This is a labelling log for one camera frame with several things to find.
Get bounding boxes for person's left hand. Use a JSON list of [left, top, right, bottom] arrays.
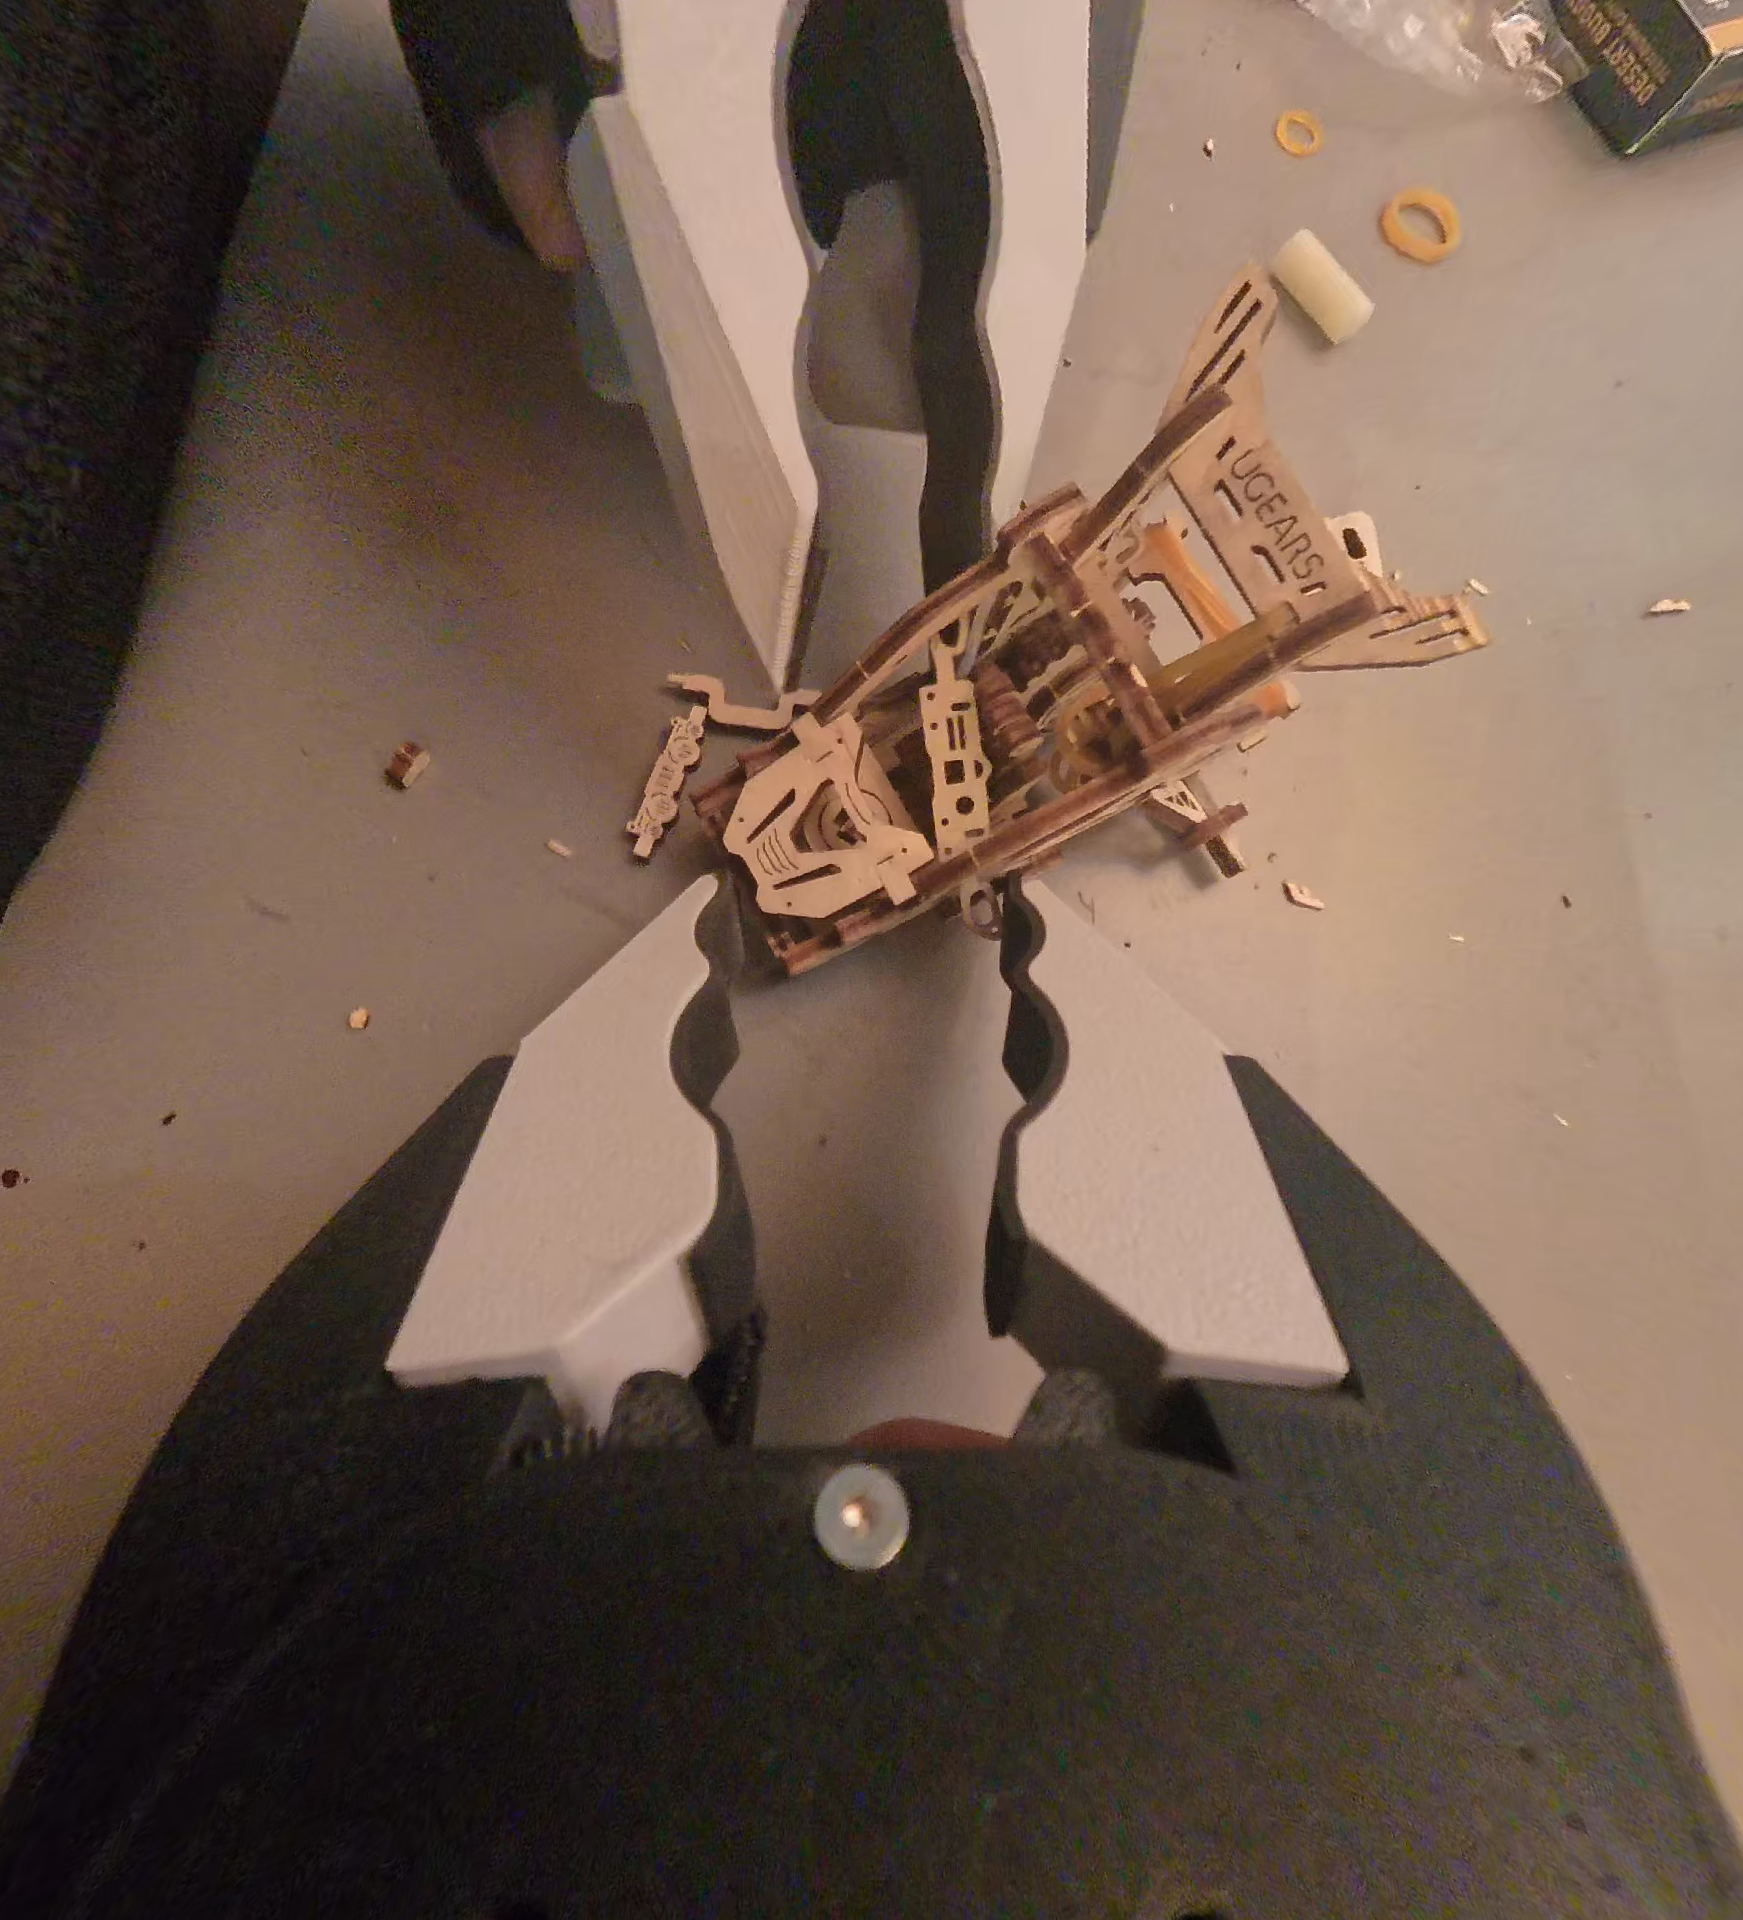
[[471, 112, 579, 279]]

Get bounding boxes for clear plastic bag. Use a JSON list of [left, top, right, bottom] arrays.
[[1298, 0, 1590, 108]]

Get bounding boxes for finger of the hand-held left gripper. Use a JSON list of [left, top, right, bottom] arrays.
[[573, 0, 835, 688], [912, 0, 1098, 603]]

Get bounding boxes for black printed box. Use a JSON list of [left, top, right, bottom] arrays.
[[1541, 0, 1743, 153]]

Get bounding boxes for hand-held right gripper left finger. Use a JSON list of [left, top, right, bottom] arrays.
[[384, 875, 774, 1452]]

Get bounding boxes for cream wax cylinder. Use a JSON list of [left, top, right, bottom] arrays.
[[1271, 230, 1373, 345]]

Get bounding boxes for wooden mechanical model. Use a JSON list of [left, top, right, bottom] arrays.
[[695, 268, 1493, 988]]

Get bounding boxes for toothed wooden strip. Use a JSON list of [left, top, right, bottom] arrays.
[[623, 716, 705, 864]]

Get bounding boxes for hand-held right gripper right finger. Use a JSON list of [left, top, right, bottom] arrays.
[[982, 876, 1352, 1391]]

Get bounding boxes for perforated wooden link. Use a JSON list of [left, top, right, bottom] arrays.
[[912, 635, 1006, 943]]

